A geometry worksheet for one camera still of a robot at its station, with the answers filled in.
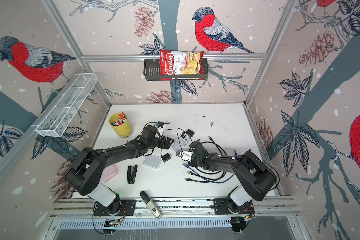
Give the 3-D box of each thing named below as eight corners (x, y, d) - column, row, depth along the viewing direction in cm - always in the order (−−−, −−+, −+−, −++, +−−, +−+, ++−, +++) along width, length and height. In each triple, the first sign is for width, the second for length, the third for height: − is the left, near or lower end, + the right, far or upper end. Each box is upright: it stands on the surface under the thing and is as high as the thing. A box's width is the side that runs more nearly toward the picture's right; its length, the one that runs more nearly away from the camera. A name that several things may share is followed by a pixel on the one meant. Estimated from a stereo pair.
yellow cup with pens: (114, 138, 102) (106, 125, 91) (119, 125, 110) (112, 112, 98) (130, 138, 102) (124, 125, 91) (134, 125, 110) (128, 112, 98)
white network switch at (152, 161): (143, 164, 90) (141, 162, 87) (147, 155, 94) (146, 152, 91) (158, 169, 88) (157, 167, 85) (162, 159, 92) (161, 157, 89)
